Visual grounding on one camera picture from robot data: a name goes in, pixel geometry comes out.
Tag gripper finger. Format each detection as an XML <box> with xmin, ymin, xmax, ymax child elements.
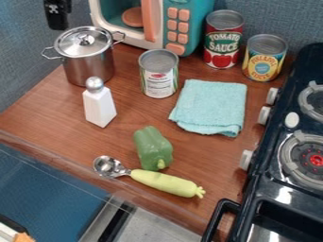
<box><xmin>42</xmin><ymin>0</ymin><xmax>69</xmax><ymax>31</ymax></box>
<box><xmin>62</xmin><ymin>0</ymin><xmax>74</xmax><ymax>14</ymax></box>

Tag silver pot lid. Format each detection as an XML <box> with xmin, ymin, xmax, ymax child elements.
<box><xmin>53</xmin><ymin>26</ymin><xmax>115</xmax><ymax>59</ymax></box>

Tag silver pot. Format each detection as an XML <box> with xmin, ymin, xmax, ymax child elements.
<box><xmin>40</xmin><ymin>30</ymin><xmax>128</xmax><ymax>88</ymax></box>

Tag blue cloth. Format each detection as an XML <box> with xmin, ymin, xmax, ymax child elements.
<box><xmin>167</xmin><ymin>78</ymin><xmax>249</xmax><ymax>138</ymax></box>

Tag white salt shaker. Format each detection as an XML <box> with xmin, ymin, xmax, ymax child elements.
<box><xmin>80</xmin><ymin>76</ymin><xmax>119</xmax><ymax>129</ymax></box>

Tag white label can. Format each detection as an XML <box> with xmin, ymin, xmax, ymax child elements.
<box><xmin>137</xmin><ymin>48</ymin><xmax>181</xmax><ymax>99</ymax></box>

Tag toy microwave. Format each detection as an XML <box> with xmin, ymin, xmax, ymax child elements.
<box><xmin>87</xmin><ymin>0</ymin><xmax>217</xmax><ymax>58</ymax></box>

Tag red tomato sauce can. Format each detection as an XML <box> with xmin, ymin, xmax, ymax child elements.
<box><xmin>203</xmin><ymin>9</ymin><xmax>247</xmax><ymax>70</ymax></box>

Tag green toy pepper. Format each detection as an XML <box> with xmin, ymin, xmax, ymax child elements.
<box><xmin>132</xmin><ymin>126</ymin><xmax>175</xmax><ymax>172</ymax></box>

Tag yellow pineapple can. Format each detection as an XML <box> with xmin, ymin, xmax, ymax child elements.
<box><xmin>241</xmin><ymin>33</ymin><xmax>289</xmax><ymax>83</ymax></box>

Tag toy stove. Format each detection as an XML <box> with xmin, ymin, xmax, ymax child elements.
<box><xmin>200</xmin><ymin>42</ymin><xmax>323</xmax><ymax>242</ymax></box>

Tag silver scoop with yellow handle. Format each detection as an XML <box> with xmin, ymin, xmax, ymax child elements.
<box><xmin>92</xmin><ymin>155</ymin><xmax>208</xmax><ymax>199</ymax></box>

